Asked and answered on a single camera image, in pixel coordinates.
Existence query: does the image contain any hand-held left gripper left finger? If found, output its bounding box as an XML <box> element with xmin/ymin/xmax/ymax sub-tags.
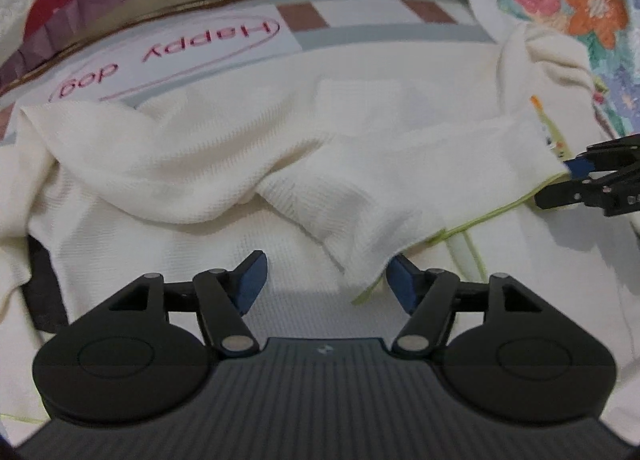
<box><xmin>107</xmin><ymin>250</ymin><xmax>268</xmax><ymax>356</ymax></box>

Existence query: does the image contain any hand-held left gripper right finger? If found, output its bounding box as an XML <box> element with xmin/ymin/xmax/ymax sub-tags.
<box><xmin>387</xmin><ymin>254</ymin><xmax>543</xmax><ymax>356</ymax></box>

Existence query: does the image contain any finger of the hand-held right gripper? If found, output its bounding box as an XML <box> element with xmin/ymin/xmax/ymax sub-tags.
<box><xmin>567</xmin><ymin>134</ymin><xmax>640</xmax><ymax>178</ymax></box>
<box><xmin>534</xmin><ymin>171</ymin><xmax>640</xmax><ymax>218</ymax></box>

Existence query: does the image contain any cream waffle-knit garment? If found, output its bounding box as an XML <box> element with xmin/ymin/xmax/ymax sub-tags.
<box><xmin>0</xmin><ymin>25</ymin><xmax>640</xmax><ymax>441</ymax></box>

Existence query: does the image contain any floral print cloth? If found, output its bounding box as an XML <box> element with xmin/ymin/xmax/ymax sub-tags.
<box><xmin>462</xmin><ymin>0</ymin><xmax>640</xmax><ymax>141</ymax></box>

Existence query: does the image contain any checked dog print rug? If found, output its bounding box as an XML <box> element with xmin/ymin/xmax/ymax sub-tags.
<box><xmin>0</xmin><ymin>0</ymin><xmax>501</xmax><ymax>333</ymax></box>

